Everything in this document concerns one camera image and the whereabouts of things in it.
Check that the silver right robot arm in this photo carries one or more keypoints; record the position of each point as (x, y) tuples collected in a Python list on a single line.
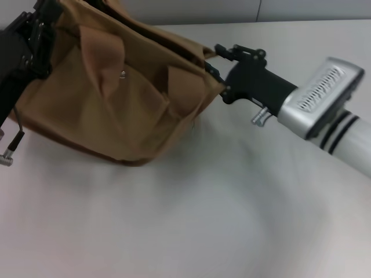
[(353, 139)]

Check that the khaki canvas food bag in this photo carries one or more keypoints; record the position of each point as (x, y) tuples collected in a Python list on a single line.
[(101, 116)]

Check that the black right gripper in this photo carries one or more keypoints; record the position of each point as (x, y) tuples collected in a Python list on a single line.
[(255, 84)]

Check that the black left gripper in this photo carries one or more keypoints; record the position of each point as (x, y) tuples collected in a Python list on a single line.
[(14, 58)]

